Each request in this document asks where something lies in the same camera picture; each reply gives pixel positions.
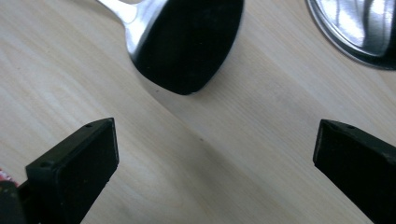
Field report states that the stainless steel bowl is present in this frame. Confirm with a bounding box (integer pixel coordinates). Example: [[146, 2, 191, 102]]
[[304, 0, 396, 71]]

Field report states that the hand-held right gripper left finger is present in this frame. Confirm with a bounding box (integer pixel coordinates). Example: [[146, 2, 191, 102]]
[[25, 117, 120, 224]]

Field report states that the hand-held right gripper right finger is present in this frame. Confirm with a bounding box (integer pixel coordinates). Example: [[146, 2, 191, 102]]
[[312, 119, 396, 224]]

